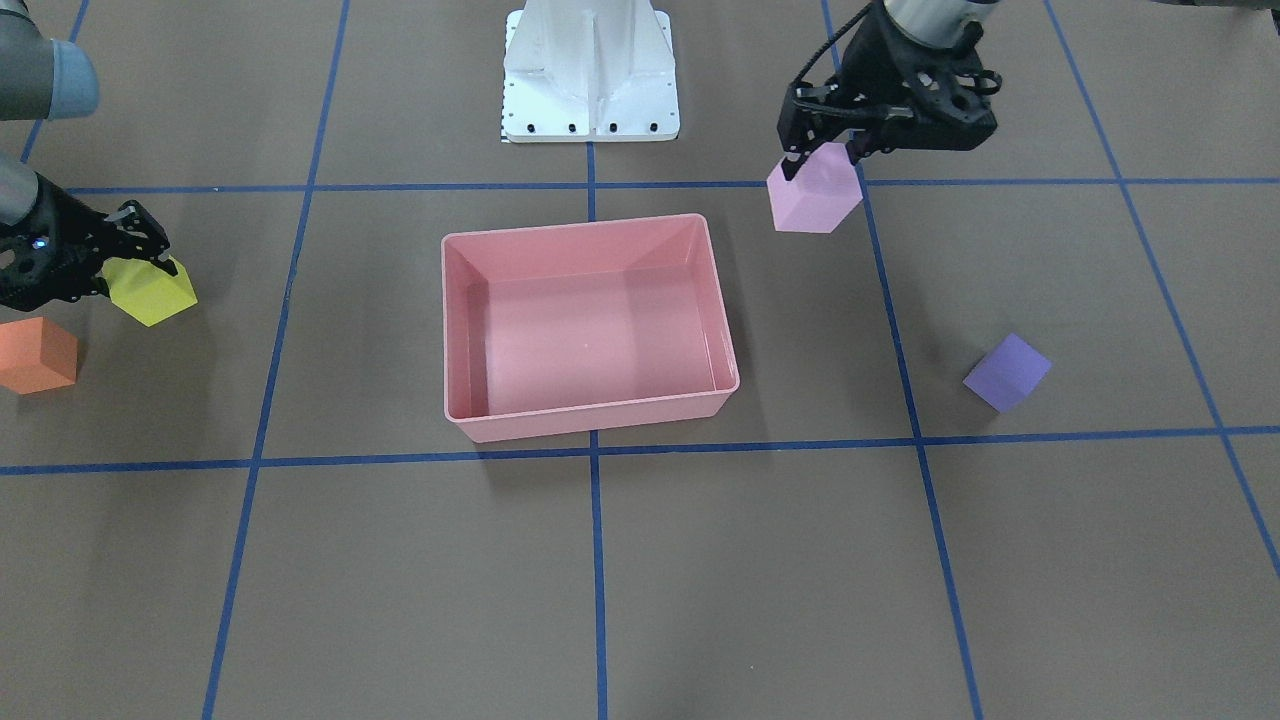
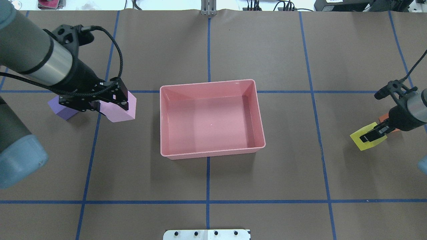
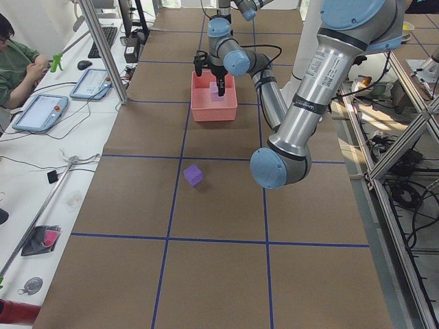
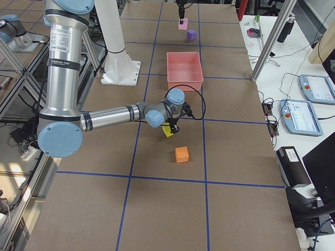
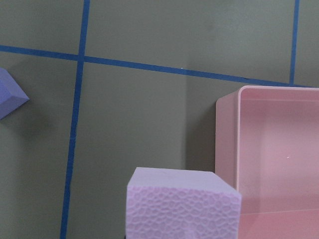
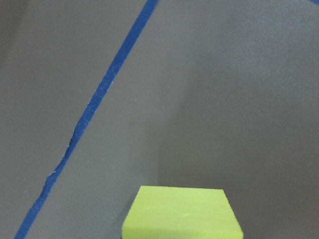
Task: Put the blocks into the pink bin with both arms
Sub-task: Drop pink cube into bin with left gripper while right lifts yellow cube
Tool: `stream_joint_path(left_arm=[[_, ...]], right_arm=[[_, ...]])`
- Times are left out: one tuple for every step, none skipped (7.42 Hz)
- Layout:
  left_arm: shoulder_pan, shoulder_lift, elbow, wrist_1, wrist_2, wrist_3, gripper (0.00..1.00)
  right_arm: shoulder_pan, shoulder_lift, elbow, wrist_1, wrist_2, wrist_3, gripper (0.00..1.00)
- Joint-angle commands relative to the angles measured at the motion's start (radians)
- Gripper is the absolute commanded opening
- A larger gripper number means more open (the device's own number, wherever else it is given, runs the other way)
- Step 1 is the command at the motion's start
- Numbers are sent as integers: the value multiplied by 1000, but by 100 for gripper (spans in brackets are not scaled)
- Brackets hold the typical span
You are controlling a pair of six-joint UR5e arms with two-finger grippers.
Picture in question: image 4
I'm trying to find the pink foam block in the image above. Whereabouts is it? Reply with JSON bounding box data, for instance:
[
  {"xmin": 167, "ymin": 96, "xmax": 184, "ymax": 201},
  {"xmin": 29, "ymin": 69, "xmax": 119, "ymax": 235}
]
[{"xmin": 178, "ymin": 18, "xmax": 188, "ymax": 30}]

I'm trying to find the black water bottle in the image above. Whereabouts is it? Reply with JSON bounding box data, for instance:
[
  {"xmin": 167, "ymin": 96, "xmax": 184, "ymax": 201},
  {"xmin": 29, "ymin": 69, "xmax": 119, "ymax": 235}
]
[{"xmin": 277, "ymin": 16, "xmax": 295, "ymax": 43}]

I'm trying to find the aluminium frame post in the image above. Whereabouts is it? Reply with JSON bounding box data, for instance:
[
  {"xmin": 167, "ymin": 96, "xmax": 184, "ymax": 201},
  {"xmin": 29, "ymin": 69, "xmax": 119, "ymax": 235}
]
[{"xmin": 251, "ymin": 0, "xmax": 297, "ymax": 82}]

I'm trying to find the black pink pouch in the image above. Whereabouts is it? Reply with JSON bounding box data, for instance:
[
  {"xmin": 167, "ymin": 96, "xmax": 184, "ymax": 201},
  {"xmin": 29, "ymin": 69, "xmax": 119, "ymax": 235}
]
[{"xmin": 247, "ymin": 28, "xmax": 262, "ymax": 38}]

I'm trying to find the green handled grabber tool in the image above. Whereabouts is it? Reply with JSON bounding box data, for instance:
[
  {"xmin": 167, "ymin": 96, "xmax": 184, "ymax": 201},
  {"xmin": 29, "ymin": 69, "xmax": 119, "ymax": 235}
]
[{"xmin": 255, "ymin": 15, "xmax": 264, "ymax": 49}]

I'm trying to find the blue teach pendant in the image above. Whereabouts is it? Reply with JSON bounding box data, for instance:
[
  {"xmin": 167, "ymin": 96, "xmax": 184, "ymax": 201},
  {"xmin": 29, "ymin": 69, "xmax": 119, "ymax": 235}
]
[
  {"xmin": 299, "ymin": 74, "xmax": 334, "ymax": 105},
  {"xmin": 280, "ymin": 99, "xmax": 323, "ymax": 136}
]

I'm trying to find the far blue teach pendant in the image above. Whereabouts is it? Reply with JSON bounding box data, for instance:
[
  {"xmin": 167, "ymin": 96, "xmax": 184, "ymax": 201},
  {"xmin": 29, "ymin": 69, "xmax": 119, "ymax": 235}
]
[{"xmin": 299, "ymin": 74, "xmax": 334, "ymax": 105}]

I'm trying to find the black monitor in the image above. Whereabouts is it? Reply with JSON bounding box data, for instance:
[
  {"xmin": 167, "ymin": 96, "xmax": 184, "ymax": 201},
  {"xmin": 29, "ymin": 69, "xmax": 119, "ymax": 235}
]
[{"xmin": 303, "ymin": 132, "xmax": 334, "ymax": 204}]

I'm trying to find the orange foam block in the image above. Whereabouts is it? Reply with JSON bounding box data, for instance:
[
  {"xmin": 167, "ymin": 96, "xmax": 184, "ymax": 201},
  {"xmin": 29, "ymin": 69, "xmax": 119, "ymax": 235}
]
[{"xmin": 175, "ymin": 146, "xmax": 189, "ymax": 163}]

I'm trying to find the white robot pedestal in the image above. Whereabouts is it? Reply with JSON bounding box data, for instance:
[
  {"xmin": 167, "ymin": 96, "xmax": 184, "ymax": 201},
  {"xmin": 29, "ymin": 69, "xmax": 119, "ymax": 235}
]
[{"xmin": 95, "ymin": 0, "xmax": 141, "ymax": 86}]

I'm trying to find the circuit board with wires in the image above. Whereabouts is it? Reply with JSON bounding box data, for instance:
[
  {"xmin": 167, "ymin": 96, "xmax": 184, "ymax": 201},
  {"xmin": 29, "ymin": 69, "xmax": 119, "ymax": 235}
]
[{"xmin": 261, "ymin": 98, "xmax": 279, "ymax": 138}]

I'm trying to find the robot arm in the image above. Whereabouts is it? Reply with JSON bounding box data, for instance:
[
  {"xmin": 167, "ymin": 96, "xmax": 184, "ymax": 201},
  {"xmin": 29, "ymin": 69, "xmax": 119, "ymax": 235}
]
[{"xmin": 37, "ymin": 1, "xmax": 190, "ymax": 158}]

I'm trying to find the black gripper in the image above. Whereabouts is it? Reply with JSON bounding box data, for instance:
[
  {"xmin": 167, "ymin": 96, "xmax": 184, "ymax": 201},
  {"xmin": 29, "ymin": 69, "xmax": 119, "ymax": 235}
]
[{"xmin": 167, "ymin": 102, "xmax": 193, "ymax": 134}]

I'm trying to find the yellow foam block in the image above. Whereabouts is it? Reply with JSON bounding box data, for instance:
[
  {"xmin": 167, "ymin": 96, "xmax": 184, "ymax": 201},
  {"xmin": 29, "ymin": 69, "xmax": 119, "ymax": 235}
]
[{"xmin": 162, "ymin": 125, "xmax": 173, "ymax": 138}]

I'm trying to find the purple foam block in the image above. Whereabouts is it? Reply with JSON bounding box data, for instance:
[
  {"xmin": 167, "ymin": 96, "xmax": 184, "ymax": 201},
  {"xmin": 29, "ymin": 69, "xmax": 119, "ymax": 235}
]
[{"xmin": 186, "ymin": 29, "xmax": 197, "ymax": 41}]

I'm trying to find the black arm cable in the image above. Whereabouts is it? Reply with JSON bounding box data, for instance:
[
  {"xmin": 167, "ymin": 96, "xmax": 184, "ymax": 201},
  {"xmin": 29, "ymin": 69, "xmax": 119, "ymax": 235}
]
[{"xmin": 164, "ymin": 85, "xmax": 206, "ymax": 121}]

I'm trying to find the pink plastic bin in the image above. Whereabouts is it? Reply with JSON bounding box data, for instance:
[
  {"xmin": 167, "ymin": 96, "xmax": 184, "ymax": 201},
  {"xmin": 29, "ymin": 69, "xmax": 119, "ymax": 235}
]
[{"xmin": 166, "ymin": 52, "xmax": 204, "ymax": 92}]

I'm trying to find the black power adapter box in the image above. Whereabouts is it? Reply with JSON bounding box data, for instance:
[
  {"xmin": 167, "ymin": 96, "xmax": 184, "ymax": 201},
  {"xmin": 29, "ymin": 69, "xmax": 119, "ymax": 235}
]
[{"xmin": 276, "ymin": 146, "xmax": 311, "ymax": 188}]

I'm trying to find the near blue teach pendant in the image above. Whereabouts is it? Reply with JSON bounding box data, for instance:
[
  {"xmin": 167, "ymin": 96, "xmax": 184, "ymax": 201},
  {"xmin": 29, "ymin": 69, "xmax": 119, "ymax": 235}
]
[{"xmin": 280, "ymin": 99, "xmax": 323, "ymax": 136}]

